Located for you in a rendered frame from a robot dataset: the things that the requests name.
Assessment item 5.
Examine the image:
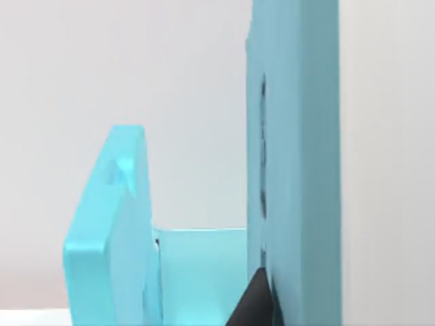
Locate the light blue rack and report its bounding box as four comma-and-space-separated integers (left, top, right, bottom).
63, 0, 341, 326

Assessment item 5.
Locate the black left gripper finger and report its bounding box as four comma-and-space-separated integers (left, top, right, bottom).
225, 266, 285, 326

